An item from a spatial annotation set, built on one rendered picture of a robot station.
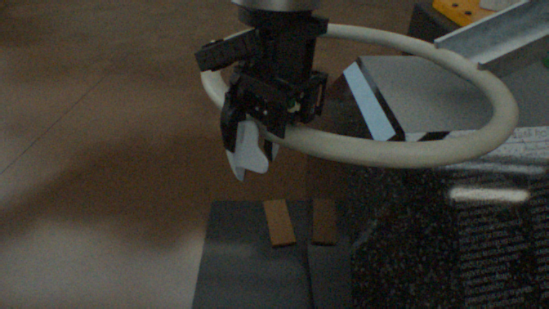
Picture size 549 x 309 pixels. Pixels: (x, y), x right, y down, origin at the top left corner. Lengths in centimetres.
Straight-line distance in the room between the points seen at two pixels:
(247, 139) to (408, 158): 18
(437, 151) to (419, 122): 25
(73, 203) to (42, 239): 21
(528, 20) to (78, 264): 161
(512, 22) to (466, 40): 10
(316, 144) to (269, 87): 9
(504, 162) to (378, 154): 35
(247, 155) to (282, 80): 10
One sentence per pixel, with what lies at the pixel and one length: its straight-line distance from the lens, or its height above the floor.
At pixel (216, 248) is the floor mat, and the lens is 145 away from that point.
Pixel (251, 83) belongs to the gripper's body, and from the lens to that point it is 35.
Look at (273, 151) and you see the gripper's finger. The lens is 46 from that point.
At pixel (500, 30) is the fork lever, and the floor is 94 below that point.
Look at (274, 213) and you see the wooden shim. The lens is 153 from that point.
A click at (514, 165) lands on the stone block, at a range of 71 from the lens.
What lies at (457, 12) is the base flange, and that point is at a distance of 166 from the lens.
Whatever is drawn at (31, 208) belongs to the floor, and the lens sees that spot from 196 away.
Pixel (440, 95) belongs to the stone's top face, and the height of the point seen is 84.
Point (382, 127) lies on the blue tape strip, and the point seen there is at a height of 82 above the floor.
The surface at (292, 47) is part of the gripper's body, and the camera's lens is 33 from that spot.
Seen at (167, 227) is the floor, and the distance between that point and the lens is 159.
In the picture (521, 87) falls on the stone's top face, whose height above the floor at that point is 84.
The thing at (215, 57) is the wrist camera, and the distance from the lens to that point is 41.
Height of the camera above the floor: 116
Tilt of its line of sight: 38 degrees down
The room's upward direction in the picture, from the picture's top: straight up
